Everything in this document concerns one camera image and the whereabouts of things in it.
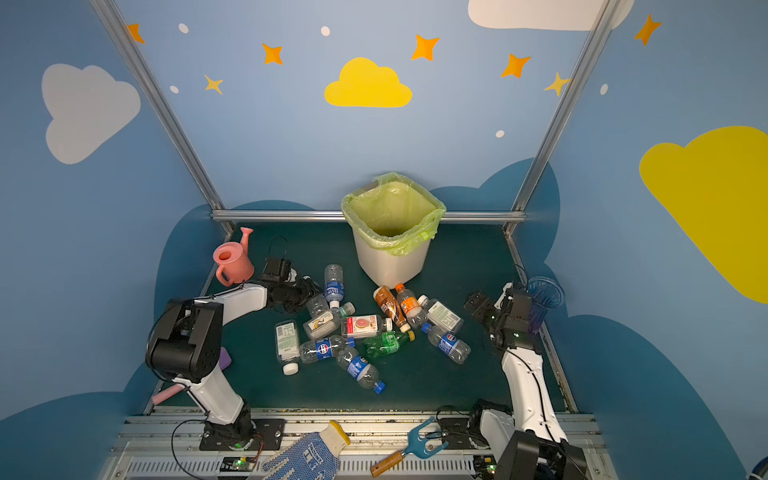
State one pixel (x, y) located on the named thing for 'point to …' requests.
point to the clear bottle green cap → (328, 322)
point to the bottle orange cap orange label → (411, 307)
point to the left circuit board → (237, 463)
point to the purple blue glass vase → (544, 294)
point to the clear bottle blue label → (334, 287)
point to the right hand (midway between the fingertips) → (482, 300)
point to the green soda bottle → (387, 342)
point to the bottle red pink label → (365, 326)
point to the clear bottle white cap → (317, 305)
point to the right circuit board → (484, 464)
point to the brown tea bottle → (387, 303)
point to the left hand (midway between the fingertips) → (320, 294)
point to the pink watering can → (233, 259)
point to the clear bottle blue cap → (360, 368)
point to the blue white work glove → (313, 456)
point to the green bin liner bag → (393, 213)
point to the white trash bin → (389, 269)
